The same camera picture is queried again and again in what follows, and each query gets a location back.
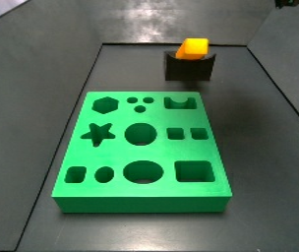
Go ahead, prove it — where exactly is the yellow rectangular block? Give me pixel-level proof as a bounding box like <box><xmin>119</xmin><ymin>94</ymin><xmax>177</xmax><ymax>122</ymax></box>
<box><xmin>177</xmin><ymin>38</ymin><xmax>209</xmax><ymax>60</ymax></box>

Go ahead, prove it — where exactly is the green shape sorter board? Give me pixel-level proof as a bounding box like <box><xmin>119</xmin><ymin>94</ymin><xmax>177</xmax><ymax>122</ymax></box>
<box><xmin>52</xmin><ymin>92</ymin><xmax>233</xmax><ymax>213</ymax></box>

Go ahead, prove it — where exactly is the black curved fixture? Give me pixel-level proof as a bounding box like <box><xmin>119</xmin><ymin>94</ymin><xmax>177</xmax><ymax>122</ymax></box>
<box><xmin>165</xmin><ymin>51</ymin><xmax>217</xmax><ymax>81</ymax></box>

